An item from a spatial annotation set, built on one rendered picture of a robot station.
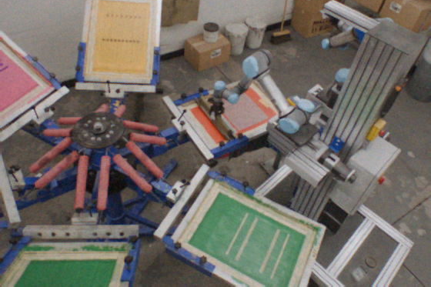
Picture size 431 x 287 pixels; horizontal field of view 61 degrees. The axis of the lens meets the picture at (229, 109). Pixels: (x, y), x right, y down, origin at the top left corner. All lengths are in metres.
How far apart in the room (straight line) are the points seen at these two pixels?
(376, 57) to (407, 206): 2.30
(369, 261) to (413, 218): 0.89
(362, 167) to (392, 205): 1.61
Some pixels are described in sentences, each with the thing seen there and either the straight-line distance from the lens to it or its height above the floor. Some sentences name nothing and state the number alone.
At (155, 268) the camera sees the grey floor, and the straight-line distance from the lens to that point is 3.23.
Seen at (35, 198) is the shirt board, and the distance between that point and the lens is 2.59.
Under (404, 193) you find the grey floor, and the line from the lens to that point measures 4.22.
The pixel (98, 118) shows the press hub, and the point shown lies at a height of 1.32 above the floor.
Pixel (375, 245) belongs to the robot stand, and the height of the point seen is 0.21.
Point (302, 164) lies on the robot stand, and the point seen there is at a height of 1.18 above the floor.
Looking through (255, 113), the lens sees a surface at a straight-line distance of 2.95.
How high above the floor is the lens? 2.99
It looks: 44 degrees down
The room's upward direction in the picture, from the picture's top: 9 degrees clockwise
